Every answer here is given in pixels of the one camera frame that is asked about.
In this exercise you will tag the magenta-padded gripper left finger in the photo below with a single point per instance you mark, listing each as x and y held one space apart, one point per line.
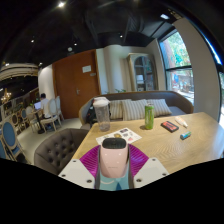
76 173

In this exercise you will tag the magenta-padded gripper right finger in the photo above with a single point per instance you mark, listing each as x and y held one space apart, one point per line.
151 171

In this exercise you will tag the grey tufted armchair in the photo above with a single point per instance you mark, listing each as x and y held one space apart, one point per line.
56 150

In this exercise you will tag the white sticker sheet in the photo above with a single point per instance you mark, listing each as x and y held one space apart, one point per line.
128 135

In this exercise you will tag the black and red box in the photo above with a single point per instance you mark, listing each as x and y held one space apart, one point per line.
169 126

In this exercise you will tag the green and blue small pack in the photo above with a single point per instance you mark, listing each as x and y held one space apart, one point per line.
185 135

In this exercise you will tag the green drink can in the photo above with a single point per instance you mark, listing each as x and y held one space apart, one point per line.
149 116

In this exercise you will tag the clear plastic packet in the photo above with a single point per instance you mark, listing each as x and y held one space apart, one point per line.
180 121

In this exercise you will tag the black backpack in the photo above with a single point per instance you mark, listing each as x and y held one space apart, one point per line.
90 116

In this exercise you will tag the striped cushion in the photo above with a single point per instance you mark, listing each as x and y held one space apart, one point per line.
115 109
135 109
161 106

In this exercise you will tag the person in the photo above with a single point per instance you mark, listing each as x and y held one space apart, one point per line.
45 105

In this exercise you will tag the brown curved sofa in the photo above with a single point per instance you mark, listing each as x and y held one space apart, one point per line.
176 100

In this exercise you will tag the open laptop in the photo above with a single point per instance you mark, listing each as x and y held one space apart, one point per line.
37 105

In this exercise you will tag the group of dining chairs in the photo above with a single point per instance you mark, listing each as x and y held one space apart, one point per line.
8 133

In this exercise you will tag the wooden door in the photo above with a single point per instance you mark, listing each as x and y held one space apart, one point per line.
71 90

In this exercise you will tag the arched glass cabinet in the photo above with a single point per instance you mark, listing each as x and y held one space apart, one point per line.
143 71

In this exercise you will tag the glass window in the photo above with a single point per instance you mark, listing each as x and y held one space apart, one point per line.
222 96
176 60

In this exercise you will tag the gold chandelier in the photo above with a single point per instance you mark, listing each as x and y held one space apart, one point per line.
6 96

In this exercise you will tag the white door sign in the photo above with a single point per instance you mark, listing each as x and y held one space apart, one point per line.
86 69

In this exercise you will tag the ceiling lights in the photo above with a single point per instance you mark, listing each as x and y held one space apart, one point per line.
61 4

